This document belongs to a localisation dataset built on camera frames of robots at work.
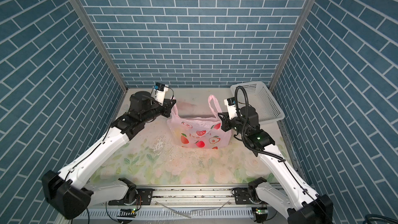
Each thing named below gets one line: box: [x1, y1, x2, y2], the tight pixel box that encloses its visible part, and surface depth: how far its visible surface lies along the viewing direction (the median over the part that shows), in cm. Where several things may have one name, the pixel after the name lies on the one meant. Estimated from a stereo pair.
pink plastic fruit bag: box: [166, 94, 233, 150], surface depth 81 cm
